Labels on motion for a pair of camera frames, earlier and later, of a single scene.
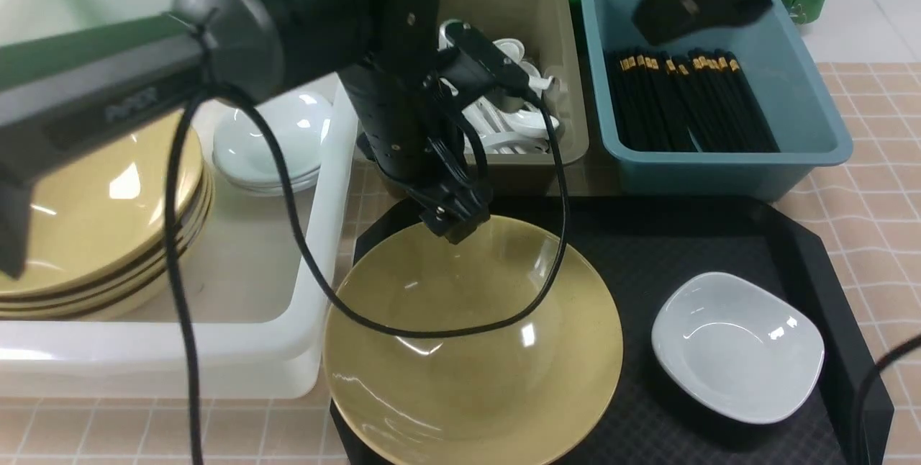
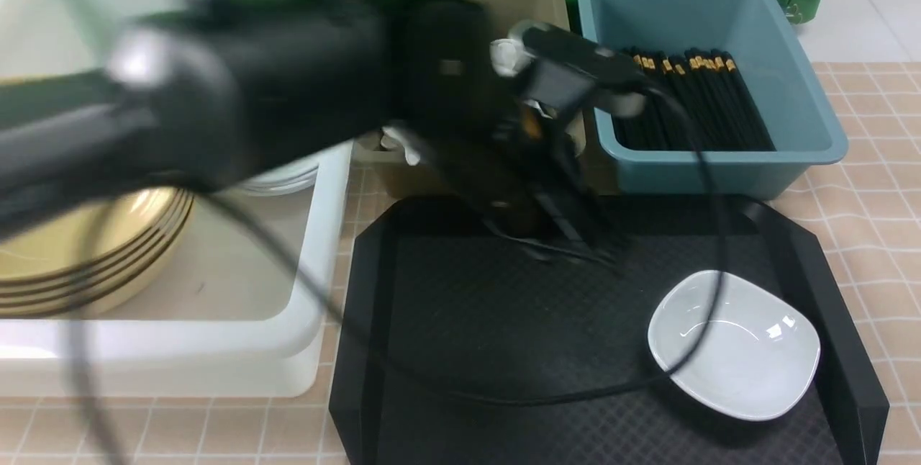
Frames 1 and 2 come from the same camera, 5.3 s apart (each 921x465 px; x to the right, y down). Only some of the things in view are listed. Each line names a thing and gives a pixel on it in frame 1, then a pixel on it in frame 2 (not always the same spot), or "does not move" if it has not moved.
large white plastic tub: x=264 y=304 does not move
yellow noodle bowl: x=534 y=392 to x=91 y=255
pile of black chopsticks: x=659 y=98 does not move
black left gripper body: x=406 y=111 to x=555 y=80
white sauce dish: x=743 y=350 does not move
